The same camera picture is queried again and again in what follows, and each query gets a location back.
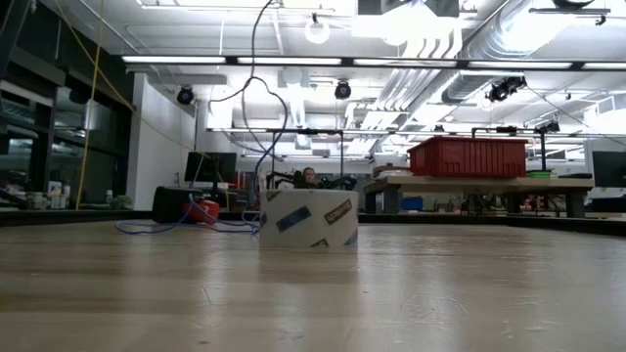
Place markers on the black background robot arm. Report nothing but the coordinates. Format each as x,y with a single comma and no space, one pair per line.
283,180
342,183

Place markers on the person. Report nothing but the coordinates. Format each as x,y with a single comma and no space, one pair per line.
309,176

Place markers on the black round ceiling speaker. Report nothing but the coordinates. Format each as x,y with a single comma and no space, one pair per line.
185,96
343,90

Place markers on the blue bin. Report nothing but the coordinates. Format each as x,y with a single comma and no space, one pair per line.
412,204

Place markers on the black computer monitor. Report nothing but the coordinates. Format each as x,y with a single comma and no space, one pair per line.
210,167
609,168

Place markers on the red object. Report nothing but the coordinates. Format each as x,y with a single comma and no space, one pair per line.
211,215

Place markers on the overhead LED light bar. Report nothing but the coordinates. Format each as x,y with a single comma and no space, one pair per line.
293,61

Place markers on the black case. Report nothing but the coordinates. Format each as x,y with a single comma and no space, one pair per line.
168,205

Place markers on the large red plastic bin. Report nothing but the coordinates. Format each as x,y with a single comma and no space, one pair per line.
469,159

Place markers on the wooden workbench grey legs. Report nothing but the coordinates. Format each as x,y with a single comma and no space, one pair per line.
513,185

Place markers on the black ceiling spotlight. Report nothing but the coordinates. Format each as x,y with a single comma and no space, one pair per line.
504,89

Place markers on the green bowl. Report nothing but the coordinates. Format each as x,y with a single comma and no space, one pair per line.
539,174

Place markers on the white plastic container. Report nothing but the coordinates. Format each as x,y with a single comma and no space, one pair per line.
55,195

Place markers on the black camera stand rig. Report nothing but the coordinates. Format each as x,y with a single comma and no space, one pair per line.
543,146

